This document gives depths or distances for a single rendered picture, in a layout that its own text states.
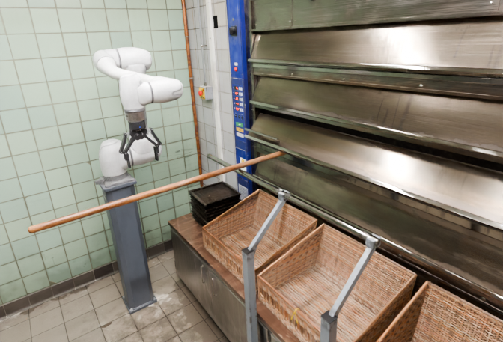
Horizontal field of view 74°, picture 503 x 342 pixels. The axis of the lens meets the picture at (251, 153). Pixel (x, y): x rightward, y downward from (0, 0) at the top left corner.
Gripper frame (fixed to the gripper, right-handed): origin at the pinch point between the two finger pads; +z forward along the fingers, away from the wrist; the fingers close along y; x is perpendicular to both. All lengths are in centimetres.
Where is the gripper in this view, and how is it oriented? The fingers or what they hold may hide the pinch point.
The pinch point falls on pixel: (143, 161)
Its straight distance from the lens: 169.5
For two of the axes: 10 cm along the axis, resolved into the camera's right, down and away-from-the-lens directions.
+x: 5.8, 2.4, -7.8
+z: 0.5, 9.4, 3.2
